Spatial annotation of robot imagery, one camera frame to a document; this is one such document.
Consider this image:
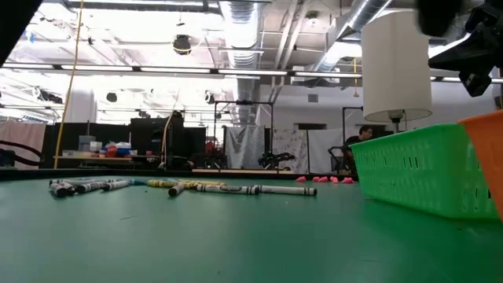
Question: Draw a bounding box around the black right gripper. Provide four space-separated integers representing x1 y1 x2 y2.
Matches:
428 3 503 97

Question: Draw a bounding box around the yellow crayon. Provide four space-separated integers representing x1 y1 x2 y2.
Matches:
146 179 197 189
178 179 228 187

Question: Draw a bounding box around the orange plastic basket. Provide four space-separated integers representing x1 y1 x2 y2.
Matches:
457 109 503 222

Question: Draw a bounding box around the white cylinder lamp shade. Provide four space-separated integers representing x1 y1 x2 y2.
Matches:
360 9 434 134

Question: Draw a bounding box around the green plastic basket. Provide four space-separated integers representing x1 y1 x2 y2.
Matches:
348 123 501 220

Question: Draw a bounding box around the person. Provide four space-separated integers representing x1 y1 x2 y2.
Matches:
340 124 374 176

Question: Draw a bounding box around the white patterned sheet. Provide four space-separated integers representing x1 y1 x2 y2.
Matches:
273 129 310 174

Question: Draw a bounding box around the grey tarp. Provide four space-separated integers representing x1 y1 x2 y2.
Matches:
224 124 265 170

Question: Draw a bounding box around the round black ceiling fixture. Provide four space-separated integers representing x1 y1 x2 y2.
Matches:
172 34 193 57

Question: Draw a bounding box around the long ceiling light strip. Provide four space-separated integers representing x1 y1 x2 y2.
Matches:
0 62 365 79

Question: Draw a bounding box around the wooden background table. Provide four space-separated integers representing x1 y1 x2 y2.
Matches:
53 155 162 169

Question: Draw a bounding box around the pink cloth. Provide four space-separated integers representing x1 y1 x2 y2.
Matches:
0 119 47 170

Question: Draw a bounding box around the silver ventilation duct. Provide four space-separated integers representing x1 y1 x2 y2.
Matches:
218 0 268 125
314 0 394 75

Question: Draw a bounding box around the black stand frame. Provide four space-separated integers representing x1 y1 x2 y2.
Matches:
213 100 275 171

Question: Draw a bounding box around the black partition wall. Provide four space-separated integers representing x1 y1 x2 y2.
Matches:
41 116 208 171

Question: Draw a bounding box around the yellow extension cable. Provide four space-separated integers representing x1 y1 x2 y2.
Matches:
53 0 85 170

